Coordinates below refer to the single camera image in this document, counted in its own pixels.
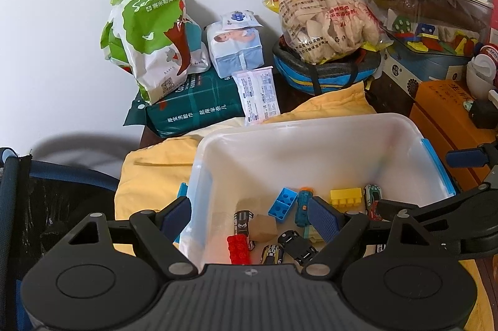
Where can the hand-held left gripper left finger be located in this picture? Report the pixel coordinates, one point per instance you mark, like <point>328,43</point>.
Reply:
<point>175,216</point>

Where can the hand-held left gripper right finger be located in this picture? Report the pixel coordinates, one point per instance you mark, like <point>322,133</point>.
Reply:
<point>325,218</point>

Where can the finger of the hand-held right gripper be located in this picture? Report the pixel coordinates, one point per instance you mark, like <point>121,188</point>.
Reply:
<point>463,158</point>
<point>389,207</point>

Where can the green white toy car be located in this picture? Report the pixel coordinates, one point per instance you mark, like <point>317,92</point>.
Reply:
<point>372,195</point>

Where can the teal toy vehicle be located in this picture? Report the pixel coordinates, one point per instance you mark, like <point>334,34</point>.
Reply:
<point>303,206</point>

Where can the yellow toy brick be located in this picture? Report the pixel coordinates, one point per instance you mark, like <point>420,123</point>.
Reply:
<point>346,197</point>

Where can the blue toy brick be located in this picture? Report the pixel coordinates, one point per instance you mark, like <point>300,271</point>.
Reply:
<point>282,202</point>

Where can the brown wooden block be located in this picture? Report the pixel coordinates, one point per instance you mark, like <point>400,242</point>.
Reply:
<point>264,228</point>

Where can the yellow black toy car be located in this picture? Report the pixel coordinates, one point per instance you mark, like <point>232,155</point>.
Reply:
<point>271,255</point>

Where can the black orange toy car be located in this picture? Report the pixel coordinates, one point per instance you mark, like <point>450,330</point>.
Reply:
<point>242,220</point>

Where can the red toy brick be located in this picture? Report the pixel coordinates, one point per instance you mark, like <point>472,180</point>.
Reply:
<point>237,249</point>

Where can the clear plastic storage container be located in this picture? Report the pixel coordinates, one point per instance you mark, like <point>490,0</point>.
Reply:
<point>295,152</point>

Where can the orange box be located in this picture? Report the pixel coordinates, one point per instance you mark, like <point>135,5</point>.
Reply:
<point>439,121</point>

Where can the small black device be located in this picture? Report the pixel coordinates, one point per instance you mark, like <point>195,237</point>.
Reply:
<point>482,115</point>

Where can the blue box of coloured shapes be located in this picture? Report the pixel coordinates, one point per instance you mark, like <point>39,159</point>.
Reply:
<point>428,57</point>

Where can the red white jar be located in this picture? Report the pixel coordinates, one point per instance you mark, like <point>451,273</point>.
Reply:
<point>489,51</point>

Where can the dark green tissue package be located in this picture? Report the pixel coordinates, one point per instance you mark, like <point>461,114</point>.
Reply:
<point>194,105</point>

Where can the blue black mesh playpen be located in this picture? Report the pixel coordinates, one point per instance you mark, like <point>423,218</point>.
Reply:
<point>58,198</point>

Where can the white wipes packet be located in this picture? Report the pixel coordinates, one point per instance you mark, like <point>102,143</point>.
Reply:
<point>256,93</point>

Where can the clear plastic box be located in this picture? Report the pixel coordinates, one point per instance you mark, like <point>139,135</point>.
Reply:
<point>447,12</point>

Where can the blue white tissue pack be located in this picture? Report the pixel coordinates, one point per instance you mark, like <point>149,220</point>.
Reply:
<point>233,51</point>

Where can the clear bag of beige snacks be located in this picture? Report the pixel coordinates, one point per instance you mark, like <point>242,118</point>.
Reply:
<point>330,23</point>

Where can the green white plastic bag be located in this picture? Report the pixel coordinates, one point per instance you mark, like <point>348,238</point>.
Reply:
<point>151,23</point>

